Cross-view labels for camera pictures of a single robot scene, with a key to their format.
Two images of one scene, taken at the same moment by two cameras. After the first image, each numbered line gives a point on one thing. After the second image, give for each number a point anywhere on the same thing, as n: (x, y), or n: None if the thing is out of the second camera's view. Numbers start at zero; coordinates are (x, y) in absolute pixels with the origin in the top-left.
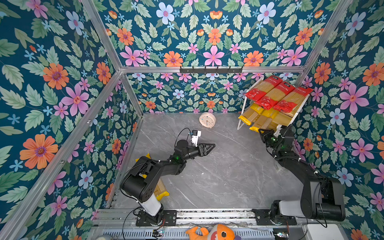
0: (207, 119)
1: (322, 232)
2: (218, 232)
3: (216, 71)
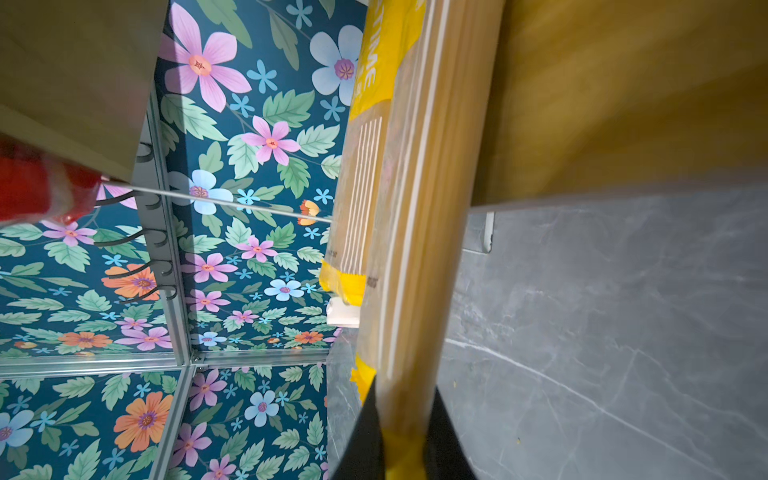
0: (339, 314)
1: None
2: None
3: (154, 200)
